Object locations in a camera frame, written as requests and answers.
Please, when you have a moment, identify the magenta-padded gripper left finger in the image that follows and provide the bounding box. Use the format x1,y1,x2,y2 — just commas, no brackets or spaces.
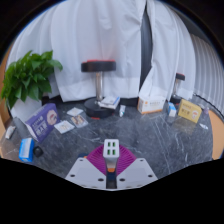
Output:
64,145,107,190

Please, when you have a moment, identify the green potted plant white pot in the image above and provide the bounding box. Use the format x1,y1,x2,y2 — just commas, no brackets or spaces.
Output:
0,49,64,123

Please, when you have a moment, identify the white orange carton box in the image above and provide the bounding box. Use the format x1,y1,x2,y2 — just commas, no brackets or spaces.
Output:
137,95,167,115

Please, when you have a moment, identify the black red-topped stool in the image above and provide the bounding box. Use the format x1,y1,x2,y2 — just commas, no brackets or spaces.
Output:
80,59,117,119
169,72,186,105

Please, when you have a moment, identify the purple cardboard box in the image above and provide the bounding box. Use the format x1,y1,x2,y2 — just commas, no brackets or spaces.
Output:
24,102,61,143

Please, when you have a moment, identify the white charger block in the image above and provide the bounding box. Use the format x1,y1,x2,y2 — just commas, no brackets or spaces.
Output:
102,138,121,169

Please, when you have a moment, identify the white curtain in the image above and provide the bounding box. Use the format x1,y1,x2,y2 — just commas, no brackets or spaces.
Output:
6,0,148,103
138,0,224,116

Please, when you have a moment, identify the flat printed packet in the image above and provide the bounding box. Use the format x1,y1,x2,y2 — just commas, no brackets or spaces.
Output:
69,114,89,129

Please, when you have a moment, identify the small black round object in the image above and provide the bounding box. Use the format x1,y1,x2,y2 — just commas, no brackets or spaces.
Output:
33,146,44,158

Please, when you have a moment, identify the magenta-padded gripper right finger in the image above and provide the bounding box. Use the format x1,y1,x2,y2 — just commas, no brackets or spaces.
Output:
116,144,159,190

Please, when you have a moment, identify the small white tube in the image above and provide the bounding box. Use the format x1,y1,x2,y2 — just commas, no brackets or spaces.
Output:
198,122,210,131
118,104,127,118

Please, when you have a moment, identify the white booklet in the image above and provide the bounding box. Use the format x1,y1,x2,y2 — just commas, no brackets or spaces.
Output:
97,95,121,110

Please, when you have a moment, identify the yellow cardboard box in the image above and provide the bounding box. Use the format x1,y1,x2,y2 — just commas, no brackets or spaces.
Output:
177,98,203,125

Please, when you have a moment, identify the small blue white box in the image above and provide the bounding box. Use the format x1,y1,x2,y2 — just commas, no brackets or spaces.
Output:
167,102,178,118

